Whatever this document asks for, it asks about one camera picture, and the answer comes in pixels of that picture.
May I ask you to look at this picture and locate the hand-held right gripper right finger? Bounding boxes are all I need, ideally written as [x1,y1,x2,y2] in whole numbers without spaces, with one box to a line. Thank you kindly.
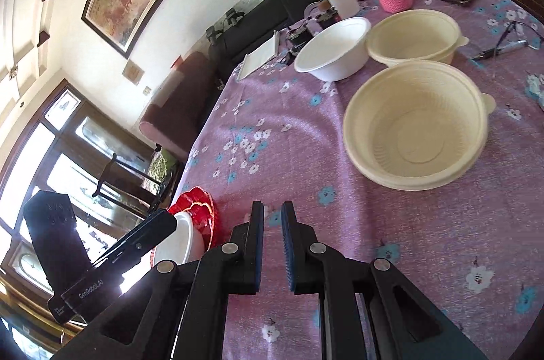
[280,201,489,360]

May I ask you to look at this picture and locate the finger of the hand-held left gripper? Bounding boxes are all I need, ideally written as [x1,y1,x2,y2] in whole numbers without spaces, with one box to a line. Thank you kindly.
[87,209,178,274]

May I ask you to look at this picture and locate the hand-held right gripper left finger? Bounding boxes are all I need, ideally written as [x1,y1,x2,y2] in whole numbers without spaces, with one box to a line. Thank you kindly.
[53,200,265,360]

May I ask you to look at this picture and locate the white plastic bowl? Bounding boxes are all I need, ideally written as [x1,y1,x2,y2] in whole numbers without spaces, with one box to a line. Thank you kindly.
[152,211,205,267]
[293,17,372,82]

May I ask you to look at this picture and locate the cream plastic bowl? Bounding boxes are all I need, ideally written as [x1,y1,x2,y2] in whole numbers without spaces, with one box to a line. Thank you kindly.
[342,61,497,191]
[366,9,470,68]

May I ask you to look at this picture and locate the green patterned cushion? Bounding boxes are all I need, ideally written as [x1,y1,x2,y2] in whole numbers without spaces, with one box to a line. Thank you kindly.
[147,151,179,191]

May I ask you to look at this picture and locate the dark wooden chair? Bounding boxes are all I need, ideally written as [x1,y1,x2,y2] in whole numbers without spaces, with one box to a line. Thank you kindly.
[91,151,175,212]

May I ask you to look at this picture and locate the wooden glass door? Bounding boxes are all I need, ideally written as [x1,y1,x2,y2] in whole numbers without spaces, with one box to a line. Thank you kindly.
[0,79,171,360]

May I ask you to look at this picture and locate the brown armchair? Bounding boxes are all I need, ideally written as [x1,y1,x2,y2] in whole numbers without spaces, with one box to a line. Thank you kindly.
[139,51,222,163]

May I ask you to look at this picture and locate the white paper pad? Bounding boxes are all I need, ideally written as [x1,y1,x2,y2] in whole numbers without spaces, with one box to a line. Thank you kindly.
[237,32,280,82]

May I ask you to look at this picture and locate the black cylindrical device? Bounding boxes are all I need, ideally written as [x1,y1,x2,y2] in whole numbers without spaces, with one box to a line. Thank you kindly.
[287,24,313,65]

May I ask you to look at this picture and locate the black leather sofa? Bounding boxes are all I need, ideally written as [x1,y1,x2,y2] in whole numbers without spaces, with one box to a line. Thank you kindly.
[206,0,419,88]

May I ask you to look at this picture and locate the black device with brown top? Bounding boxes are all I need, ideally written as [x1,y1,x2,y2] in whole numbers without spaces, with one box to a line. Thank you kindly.
[314,0,341,31]

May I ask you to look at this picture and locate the small framed wall plaque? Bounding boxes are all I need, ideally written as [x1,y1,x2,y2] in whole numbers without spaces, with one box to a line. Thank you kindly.
[122,60,145,84]

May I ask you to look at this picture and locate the purple frame eyeglasses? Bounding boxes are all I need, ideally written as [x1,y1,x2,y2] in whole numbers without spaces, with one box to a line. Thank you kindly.
[501,20,544,46]

